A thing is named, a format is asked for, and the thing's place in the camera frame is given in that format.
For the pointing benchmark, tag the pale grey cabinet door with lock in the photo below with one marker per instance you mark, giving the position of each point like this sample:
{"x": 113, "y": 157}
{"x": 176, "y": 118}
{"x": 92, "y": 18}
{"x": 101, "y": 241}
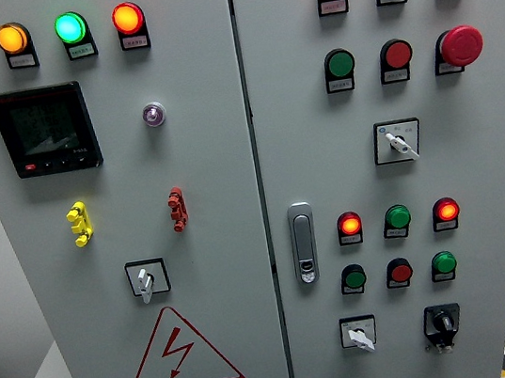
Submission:
{"x": 325, "y": 164}

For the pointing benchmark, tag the small red push button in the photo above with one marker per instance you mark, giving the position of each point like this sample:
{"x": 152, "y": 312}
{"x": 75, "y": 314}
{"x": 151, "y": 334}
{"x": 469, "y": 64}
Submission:
{"x": 401, "y": 272}

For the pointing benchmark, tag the pale grey cabinet door with display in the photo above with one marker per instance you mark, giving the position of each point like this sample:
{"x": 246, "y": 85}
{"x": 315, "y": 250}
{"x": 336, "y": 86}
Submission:
{"x": 213, "y": 180}

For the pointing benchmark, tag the large green push button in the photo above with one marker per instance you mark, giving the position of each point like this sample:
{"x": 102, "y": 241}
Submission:
{"x": 340, "y": 63}

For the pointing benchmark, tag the large red stop button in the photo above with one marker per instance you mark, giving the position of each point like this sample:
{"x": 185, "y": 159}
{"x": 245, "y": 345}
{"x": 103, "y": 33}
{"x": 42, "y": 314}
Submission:
{"x": 461, "y": 46}

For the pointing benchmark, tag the large red push button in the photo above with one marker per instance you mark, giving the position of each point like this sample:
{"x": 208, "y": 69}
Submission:
{"x": 398, "y": 54}

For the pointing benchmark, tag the large bright green lit lamp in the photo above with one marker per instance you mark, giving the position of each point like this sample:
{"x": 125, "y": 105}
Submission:
{"x": 70, "y": 27}

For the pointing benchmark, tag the large yellow round lamp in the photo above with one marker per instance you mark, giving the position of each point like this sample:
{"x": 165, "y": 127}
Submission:
{"x": 11, "y": 38}

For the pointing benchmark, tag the white round lamp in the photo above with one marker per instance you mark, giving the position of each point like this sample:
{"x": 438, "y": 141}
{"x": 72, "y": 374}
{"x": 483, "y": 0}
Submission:
{"x": 154, "y": 114}

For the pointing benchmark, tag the red warning triangle sticker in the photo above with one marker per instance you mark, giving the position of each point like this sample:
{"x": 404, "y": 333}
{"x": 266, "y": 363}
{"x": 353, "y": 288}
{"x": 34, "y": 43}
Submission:
{"x": 176, "y": 343}

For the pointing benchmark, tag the black display unit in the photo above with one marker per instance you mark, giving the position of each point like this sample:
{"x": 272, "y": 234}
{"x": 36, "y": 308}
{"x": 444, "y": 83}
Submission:
{"x": 44, "y": 130}

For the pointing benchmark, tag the small green lamp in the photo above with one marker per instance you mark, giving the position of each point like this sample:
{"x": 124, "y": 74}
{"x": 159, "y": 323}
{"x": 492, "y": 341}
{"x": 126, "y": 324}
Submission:
{"x": 444, "y": 262}
{"x": 398, "y": 217}

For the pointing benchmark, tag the small green push button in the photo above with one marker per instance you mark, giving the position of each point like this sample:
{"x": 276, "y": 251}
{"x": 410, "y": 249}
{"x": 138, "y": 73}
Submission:
{"x": 355, "y": 279}

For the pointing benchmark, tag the silver door lock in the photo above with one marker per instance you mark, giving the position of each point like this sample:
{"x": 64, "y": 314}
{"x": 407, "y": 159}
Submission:
{"x": 303, "y": 238}

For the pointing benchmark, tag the small red lamp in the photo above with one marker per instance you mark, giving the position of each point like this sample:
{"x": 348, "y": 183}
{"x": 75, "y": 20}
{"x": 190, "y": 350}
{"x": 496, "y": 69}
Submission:
{"x": 350, "y": 225}
{"x": 447, "y": 210}

